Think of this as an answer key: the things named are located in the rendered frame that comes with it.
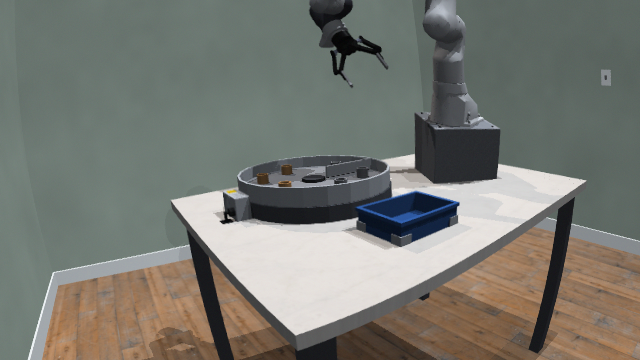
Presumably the blue plastic crate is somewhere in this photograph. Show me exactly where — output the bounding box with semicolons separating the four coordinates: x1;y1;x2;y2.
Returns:
355;191;458;247

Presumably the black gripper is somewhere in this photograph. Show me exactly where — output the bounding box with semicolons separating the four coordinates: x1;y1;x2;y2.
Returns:
330;31;388;88

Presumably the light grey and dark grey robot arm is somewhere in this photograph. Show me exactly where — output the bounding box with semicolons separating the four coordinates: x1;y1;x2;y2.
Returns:
309;0;484;127

